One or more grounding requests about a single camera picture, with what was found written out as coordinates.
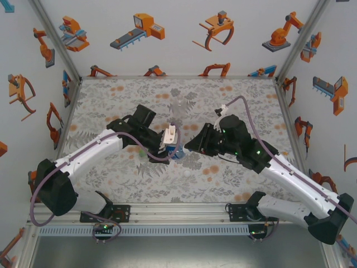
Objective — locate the grey metal sheet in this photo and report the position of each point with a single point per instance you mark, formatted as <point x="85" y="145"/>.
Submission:
<point x="178" y="251"/>

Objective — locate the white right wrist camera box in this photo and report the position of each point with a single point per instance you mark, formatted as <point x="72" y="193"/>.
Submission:
<point x="221" y="109"/>

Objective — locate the aluminium frame rail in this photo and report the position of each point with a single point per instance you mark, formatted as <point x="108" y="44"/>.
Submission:
<point x="178" y="77"/>
<point x="178" y="212"/>

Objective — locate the aluminium right lower frame leg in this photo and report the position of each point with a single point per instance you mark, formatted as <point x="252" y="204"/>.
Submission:
<point x="332" y="258"/>

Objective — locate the aluminium frame leg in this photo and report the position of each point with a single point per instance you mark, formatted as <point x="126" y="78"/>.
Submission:
<point x="26" y="251"/>
<point x="332" y="258"/>

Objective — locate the left small circuit board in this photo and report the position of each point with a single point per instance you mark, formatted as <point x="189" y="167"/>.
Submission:
<point x="103" y="227"/>

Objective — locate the aluminium back frame rail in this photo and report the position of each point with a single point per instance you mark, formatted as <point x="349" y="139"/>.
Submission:
<point x="178" y="77"/>

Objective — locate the aluminium right corner post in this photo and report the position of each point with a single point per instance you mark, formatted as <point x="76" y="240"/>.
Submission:
<point x="302" y="39"/>

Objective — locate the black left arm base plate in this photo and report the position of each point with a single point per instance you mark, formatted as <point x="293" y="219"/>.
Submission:
<point x="125" y="213"/>

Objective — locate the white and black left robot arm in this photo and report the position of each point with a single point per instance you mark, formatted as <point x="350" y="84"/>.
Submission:
<point x="89" y="150"/>

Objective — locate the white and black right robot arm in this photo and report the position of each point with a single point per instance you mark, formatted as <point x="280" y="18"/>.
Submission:
<point x="301" y="184"/>

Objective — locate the clear bottle without label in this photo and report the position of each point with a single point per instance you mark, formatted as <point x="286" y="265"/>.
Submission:
<point x="180" y="107"/>

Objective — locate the aluminium left lower frame leg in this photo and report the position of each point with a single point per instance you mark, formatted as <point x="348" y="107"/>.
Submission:
<point x="26" y="251"/>

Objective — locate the white bottle cap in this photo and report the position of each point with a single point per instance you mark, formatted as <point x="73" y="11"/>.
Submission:
<point x="187" y="173"/>

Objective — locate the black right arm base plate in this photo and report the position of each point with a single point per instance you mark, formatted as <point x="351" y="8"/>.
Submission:
<point x="235" y="213"/>

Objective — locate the aluminium right side rail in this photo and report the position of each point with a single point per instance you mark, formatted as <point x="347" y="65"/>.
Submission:
<point x="288" y="120"/>

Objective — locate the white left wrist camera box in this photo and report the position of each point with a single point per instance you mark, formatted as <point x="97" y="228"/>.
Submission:
<point x="170" y="135"/>

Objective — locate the aluminium left side rail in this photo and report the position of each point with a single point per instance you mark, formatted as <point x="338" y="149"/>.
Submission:
<point x="68" y="114"/>

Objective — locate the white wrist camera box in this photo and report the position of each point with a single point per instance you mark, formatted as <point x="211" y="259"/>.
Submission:
<point x="221" y="109"/>
<point x="170" y="135"/>

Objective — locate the clear bottle with blue label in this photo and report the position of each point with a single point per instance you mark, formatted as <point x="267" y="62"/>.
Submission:
<point x="178" y="155"/>

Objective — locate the right small circuit board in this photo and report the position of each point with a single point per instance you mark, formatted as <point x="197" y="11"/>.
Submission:
<point x="258" y="231"/>

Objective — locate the aluminium front frame rail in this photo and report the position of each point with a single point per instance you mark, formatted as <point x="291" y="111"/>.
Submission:
<point x="178" y="212"/>

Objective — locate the aluminium left corner post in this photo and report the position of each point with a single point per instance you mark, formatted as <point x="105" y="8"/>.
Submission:
<point x="55" y="39"/>

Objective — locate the aluminium corner post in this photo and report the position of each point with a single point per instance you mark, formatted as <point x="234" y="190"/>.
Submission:
<point x="302" y="39"/>
<point x="55" y="39"/>

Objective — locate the small circuit board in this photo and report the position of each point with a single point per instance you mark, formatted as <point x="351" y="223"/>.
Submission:
<point x="258" y="231"/>
<point x="103" y="227"/>

